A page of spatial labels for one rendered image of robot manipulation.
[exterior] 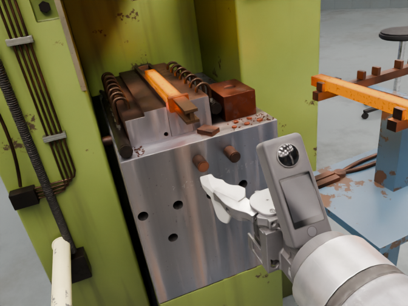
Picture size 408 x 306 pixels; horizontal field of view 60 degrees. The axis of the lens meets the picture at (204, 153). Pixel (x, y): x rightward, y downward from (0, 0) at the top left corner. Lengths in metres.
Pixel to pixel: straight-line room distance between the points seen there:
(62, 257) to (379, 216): 0.78
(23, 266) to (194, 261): 1.33
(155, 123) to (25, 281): 1.41
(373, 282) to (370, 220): 0.55
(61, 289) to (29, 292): 1.05
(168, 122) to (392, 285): 0.61
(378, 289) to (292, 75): 0.84
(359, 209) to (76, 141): 0.71
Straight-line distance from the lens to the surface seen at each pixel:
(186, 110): 0.70
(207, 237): 0.94
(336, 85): 0.84
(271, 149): 0.37
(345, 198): 0.92
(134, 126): 0.80
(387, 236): 0.83
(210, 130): 0.80
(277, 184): 0.37
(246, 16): 0.99
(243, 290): 1.13
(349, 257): 0.34
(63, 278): 0.96
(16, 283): 2.07
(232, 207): 0.42
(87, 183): 1.01
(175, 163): 0.79
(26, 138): 0.93
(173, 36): 1.28
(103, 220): 1.07
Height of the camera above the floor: 1.26
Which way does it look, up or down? 28 degrees down
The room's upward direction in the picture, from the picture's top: 8 degrees counter-clockwise
